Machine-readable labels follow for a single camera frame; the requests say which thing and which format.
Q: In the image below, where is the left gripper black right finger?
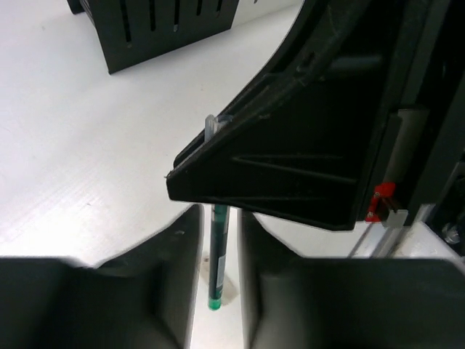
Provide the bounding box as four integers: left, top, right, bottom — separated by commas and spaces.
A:
239, 212, 464, 348

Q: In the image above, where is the black slotted organizer container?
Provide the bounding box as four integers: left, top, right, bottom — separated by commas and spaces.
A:
68, 0, 239, 74

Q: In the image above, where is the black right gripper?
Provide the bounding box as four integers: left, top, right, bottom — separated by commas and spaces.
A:
363, 1, 464, 258

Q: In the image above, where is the green gel pen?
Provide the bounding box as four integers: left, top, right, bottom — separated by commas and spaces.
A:
205, 114, 230, 313

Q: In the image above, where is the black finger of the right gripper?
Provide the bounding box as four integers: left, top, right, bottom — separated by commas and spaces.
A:
166, 1, 429, 230

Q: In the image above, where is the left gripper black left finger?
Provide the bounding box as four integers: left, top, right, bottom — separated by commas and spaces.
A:
1, 204, 203, 348

